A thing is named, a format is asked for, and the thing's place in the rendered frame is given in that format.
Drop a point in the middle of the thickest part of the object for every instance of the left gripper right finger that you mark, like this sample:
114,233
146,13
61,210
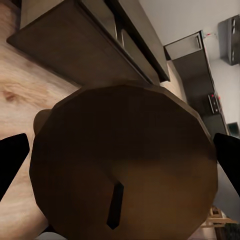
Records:
228,156

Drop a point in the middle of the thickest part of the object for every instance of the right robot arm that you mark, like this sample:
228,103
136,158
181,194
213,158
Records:
227,198

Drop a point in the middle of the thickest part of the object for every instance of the oven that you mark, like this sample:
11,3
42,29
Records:
206,105

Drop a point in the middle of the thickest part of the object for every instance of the dishwasher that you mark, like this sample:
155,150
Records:
183,46

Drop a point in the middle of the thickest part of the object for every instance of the pillar candle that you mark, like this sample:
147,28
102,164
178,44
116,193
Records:
124,160
40,119

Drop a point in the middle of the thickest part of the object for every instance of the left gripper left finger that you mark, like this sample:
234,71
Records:
13,152

